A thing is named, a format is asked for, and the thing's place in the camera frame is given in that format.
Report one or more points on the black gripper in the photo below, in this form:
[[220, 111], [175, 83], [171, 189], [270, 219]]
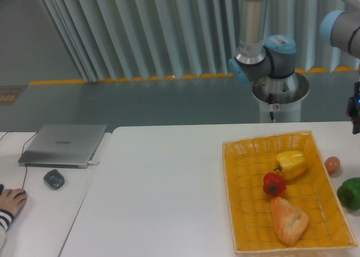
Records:
[[352, 109]]

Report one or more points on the yellow bell pepper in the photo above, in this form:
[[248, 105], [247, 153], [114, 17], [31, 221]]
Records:
[[290, 164]]

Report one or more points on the striped sleeve forearm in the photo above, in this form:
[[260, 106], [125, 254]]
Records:
[[6, 218]]

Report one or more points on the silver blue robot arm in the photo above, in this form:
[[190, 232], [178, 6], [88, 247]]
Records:
[[270, 64]]

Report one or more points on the green bell pepper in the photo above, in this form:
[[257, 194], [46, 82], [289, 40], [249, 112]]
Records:
[[348, 193]]

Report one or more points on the red bell pepper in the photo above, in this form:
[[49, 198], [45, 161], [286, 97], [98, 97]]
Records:
[[273, 184]]

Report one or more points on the yellow woven basket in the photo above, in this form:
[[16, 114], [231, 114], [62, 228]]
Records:
[[246, 162]]

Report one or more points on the person's hand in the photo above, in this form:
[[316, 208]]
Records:
[[12, 201]]

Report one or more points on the brown egg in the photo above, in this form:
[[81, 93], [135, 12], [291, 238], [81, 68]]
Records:
[[332, 164]]

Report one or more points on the triangular bread piece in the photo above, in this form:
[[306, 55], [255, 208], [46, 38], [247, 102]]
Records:
[[289, 220]]

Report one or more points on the white folding curtain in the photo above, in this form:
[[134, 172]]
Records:
[[128, 39]]

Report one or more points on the silver laptop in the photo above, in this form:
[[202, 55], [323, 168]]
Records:
[[65, 146]]

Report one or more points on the dark grey small device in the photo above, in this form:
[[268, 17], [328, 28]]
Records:
[[54, 179]]

